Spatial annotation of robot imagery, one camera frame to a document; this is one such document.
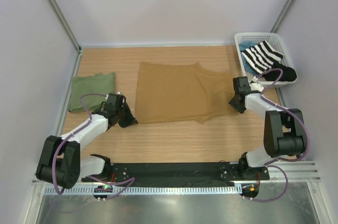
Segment green tank top blue trim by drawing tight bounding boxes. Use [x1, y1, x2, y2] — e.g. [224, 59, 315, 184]
[68, 72, 116, 113]

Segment tan tank top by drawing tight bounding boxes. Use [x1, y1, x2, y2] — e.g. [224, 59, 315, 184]
[135, 62, 236, 124]

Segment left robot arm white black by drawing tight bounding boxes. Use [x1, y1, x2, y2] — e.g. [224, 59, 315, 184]
[35, 92, 138, 194]

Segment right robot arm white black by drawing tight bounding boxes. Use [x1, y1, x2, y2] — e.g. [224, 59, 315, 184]
[229, 77, 308, 180]

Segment black white striped tank top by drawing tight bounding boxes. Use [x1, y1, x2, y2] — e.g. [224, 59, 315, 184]
[240, 41, 283, 74]

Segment white plastic laundry basket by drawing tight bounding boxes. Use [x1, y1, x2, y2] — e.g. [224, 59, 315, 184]
[234, 32, 293, 81]

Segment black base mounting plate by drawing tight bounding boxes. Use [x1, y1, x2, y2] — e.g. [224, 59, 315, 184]
[81, 162, 270, 188]

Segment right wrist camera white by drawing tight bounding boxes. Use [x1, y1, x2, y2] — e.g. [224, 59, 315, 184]
[249, 77, 264, 92]

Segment white slotted cable duct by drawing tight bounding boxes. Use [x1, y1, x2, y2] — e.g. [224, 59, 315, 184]
[43, 185, 242, 195]

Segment right aluminium corner post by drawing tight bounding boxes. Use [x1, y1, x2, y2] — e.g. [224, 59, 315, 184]
[270, 0, 314, 34]

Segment aluminium corner post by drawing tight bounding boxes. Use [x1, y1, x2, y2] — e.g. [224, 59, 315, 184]
[270, 0, 314, 34]
[31, 0, 82, 52]

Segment left aluminium corner post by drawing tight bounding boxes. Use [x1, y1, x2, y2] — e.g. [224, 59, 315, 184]
[31, 0, 82, 52]

